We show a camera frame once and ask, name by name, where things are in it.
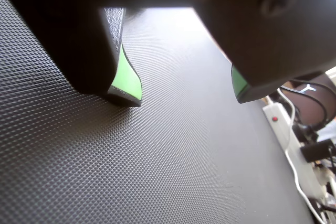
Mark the dark grey textured mat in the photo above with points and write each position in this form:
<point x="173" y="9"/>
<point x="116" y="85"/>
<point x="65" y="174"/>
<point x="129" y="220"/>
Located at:
<point x="131" y="155"/>

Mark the black power adapter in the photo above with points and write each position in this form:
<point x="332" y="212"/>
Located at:
<point x="315" y="150"/>

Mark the dark brown round object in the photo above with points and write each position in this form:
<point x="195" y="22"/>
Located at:
<point x="305" y="110"/>

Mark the white power strip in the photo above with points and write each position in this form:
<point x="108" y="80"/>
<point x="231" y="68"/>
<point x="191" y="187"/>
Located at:
<point x="278" y="127"/>

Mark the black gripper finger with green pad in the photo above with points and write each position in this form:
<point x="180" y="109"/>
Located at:
<point x="262" y="37"/>
<point x="65" y="37"/>

